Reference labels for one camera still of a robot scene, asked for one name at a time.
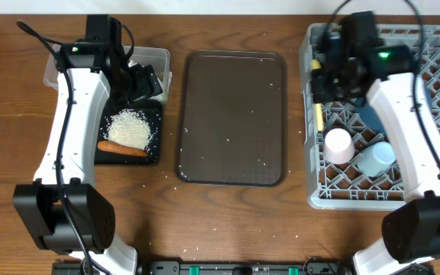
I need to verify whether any orange carrot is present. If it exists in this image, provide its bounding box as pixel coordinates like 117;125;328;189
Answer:
97;141;147;157

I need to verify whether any light blue cup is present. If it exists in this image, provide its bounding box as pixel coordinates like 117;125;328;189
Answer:
356;141;396;177

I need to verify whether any grey dishwasher rack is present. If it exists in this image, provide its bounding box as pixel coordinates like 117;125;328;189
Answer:
299;24;440;211

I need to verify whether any pile of white rice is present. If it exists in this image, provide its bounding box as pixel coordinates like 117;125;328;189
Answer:
104;109;153;150

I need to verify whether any dark brown serving tray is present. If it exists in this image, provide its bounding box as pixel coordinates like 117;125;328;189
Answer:
175;50;288;187

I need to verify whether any black waste tray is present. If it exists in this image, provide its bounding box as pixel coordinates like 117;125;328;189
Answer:
95;99;162;165

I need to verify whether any yellow plastic spoon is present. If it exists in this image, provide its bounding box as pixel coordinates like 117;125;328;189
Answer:
311;60;324;132

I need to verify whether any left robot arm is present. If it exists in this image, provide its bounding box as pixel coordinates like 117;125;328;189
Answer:
13;15;163;274

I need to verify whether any dark blue bowl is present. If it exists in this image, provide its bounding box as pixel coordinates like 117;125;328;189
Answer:
353;87;433;138

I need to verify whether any pink cup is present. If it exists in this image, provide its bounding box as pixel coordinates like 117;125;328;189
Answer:
323;128;355;164

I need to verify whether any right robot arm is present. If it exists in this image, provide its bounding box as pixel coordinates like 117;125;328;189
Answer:
310;11;440;274

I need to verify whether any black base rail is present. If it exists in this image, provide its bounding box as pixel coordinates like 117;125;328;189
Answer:
50;256;435;275

